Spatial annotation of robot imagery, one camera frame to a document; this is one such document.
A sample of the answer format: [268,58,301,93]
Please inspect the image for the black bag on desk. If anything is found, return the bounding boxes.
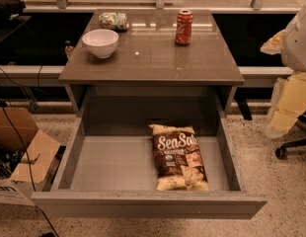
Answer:
[0,0,26,22]

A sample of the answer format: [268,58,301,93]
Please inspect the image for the black office chair base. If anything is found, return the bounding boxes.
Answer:
[275,116,306,160]

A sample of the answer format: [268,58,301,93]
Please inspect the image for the open cardboard box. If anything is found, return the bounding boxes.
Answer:
[0,108,60,206]

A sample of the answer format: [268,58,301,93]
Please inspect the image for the brown sea salt chip bag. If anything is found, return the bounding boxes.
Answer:
[149,124,209,191]

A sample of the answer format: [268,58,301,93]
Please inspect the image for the red soda can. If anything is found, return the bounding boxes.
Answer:
[175,9,193,45]

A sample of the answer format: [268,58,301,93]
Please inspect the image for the grey cabinet with counter top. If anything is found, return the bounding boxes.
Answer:
[59,9,244,108]

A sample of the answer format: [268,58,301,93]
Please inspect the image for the white ceramic bowl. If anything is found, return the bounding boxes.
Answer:
[82,29,118,58]

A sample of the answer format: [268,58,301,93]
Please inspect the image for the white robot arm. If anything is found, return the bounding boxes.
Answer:
[261,3,306,138]

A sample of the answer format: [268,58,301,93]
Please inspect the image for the small glass bottle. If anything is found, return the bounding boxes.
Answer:
[65,40,74,58]

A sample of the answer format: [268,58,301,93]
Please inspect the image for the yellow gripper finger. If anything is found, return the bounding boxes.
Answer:
[265,72,306,138]

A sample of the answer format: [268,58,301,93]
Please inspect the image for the green crumpled snack bag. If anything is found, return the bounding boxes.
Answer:
[99,12,129,31]

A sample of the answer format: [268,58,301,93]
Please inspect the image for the black cable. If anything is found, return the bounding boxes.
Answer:
[0,64,60,237]

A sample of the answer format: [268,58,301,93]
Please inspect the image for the open grey top drawer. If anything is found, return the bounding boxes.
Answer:
[31,86,268,220]

